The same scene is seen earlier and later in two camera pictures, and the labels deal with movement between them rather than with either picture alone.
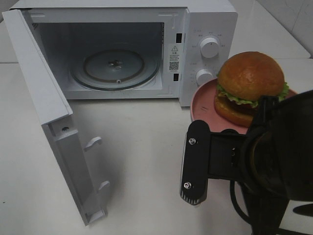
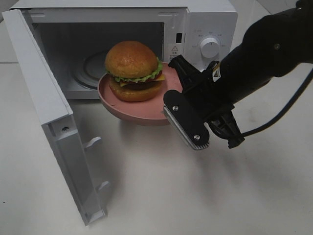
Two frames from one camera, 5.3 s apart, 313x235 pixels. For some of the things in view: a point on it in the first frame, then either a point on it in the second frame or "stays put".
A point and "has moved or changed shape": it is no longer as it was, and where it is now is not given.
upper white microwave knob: [209, 47] stays put
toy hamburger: [244, 77] has moved or changed shape
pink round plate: [202, 107] has moved or changed shape
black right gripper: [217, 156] -> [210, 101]
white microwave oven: [135, 49] stays put
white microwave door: [55, 113] stays put
